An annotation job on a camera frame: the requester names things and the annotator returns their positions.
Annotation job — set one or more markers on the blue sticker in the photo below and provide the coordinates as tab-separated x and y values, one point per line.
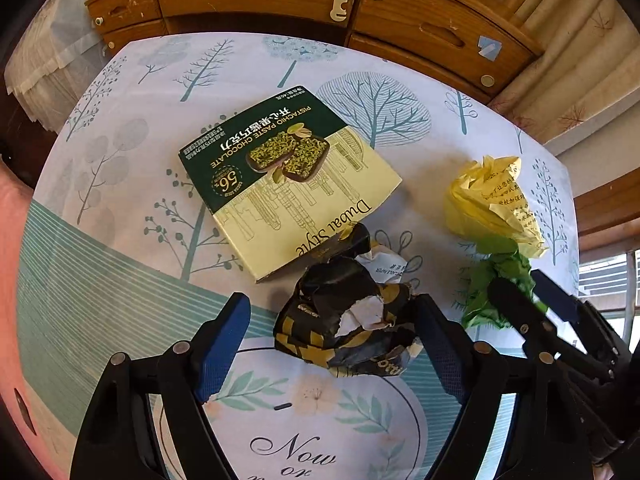
489	47

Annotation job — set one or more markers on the metal window grille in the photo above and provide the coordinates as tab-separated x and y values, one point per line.
602	294

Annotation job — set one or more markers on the tree print tablecloth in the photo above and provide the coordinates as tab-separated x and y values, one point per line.
125	160

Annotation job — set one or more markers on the pink mat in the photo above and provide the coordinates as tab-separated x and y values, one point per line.
20	310

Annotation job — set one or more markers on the green and cream chocolate box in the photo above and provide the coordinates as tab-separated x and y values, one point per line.
300	200

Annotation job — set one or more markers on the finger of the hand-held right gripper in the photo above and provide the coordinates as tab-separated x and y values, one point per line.
515	310
555	296

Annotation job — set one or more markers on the white lace bed cover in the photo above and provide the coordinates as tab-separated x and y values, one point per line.
50	60

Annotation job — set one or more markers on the green paper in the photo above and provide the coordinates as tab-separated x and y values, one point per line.
475	306

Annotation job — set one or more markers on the beige curtain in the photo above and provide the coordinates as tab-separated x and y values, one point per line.
575	60

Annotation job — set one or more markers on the crumpled yellow paper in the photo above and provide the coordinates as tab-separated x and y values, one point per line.
480	200

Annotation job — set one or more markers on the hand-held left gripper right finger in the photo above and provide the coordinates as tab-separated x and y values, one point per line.
440	350

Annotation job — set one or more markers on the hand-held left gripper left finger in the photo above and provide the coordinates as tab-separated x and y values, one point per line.
225	345

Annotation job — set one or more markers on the black and gold wrapper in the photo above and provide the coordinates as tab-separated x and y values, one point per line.
320	305

